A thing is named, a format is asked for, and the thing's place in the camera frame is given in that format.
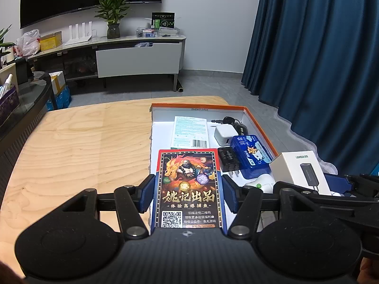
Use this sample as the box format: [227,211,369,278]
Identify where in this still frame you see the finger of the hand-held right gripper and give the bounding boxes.
[324,174,379,197]
[272,180,379,213]

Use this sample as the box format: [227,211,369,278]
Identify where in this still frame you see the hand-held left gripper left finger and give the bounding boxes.
[61,175,156,241]

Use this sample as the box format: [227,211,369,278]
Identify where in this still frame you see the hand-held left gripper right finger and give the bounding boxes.
[222,175,319,240]

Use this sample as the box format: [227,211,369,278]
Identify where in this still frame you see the black plug charger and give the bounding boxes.
[217,146,242,173]

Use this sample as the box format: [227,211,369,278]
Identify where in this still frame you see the playing card box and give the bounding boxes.
[150,148,228,235]

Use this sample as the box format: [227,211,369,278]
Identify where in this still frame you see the white charger packaging box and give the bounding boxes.
[269,151,332,196]

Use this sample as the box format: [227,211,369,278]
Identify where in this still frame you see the orange cardboard box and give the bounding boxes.
[148,103,338,237]

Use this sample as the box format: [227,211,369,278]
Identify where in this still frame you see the white cube charger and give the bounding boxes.
[214,124,237,148]

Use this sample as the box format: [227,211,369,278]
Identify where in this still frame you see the black car key fob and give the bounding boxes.
[211,116,249,135]

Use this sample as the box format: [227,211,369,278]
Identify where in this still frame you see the teal white bandage box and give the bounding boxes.
[171,115,208,150]

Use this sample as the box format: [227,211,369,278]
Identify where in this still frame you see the blue pack of bottles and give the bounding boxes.
[46,86,72,111]

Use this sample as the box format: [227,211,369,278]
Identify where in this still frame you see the grey tv cabinet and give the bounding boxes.
[18,34,188,91]

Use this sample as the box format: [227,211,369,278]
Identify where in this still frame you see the dark blue curtain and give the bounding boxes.
[241,0,379,181]

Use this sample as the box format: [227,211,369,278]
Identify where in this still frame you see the white yellow cardboard box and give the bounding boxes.
[49,71,66,93]

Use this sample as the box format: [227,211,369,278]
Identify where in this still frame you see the black glass coffee table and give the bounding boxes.
[0,74,52,166]

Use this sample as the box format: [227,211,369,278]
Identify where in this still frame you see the clear plastic boxes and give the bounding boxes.
[136,26,180,38]

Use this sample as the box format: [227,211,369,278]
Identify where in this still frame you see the potted green plant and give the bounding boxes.
[94,0,139,40]

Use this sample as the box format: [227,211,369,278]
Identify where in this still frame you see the purple ornate tin box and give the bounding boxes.
[0,84,21,126]

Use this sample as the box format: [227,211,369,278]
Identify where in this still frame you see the white router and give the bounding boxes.
[64,21,99,46]

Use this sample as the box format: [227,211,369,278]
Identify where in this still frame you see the green black display card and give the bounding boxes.
[152,12,176,30]

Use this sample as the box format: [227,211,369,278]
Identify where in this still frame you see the black box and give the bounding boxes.
[15,56,33,85]

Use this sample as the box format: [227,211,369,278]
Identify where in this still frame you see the white spray bottle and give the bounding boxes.
[1,73,14,98]

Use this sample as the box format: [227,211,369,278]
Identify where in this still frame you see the beige box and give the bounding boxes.
[0,63,17,86]

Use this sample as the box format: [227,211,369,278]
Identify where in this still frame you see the white red plastic bag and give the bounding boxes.
[16,29,41,57]

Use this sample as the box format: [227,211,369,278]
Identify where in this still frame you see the leafy houseplant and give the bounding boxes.
[0,25,15,60]

